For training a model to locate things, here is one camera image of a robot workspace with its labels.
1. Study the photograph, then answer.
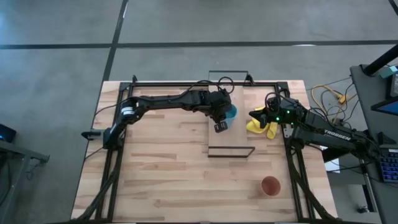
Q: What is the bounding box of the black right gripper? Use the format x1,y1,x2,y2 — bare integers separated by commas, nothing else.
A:
248,95,301,126

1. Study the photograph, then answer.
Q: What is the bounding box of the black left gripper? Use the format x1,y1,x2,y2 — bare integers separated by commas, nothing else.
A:
206,89,233,134

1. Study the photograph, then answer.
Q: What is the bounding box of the blue mug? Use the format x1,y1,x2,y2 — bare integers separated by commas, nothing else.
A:
224,104,239,130

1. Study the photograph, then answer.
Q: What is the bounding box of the orange plastic cup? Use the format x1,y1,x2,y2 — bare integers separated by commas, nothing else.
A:
260,175,282,197

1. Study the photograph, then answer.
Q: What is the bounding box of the yellow cloth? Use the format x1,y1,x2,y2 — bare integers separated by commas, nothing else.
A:
246,106,279,140

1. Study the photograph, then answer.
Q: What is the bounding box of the white paper sheet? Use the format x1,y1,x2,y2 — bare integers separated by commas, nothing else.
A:
323,146,341,174

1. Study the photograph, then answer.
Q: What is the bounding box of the grey side desk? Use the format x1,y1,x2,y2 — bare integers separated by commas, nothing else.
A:
350,63,398,224

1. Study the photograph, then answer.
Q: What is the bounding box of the black triangular stand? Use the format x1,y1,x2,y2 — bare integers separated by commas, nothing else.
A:
377,131,397,146

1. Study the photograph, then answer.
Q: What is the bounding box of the blue screen tablet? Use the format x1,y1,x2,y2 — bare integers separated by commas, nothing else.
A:
371,98,398,116

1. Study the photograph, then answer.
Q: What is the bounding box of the black pole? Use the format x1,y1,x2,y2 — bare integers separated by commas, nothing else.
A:
363,45,398,77

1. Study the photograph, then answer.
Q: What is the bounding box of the teal box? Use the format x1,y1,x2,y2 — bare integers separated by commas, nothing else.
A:
378,65,398,80

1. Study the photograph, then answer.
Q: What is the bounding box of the black keyboard with blue keys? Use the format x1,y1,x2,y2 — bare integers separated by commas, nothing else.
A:
378,148,398,184

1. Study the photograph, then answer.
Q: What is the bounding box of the grey metal cart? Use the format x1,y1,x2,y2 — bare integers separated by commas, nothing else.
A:
0,139,50,224

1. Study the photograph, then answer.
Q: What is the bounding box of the black device with blue light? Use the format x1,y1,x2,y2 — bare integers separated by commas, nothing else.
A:
0,123,17,143

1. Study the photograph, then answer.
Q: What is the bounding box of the wooden shelf with black frame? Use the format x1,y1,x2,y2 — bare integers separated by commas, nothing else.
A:
207,70,256,158

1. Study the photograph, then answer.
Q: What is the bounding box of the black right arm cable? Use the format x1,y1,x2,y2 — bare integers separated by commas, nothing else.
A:
264,91,299,108

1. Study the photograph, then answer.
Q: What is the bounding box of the yellow cable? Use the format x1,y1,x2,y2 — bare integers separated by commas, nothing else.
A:
311,84,349,114

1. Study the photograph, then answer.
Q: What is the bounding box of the black metal table frame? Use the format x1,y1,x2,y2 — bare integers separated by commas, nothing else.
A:
71,74,338,223

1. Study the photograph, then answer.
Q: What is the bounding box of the bundle of black floor cables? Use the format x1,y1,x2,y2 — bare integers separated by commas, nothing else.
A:
309,81,361,125

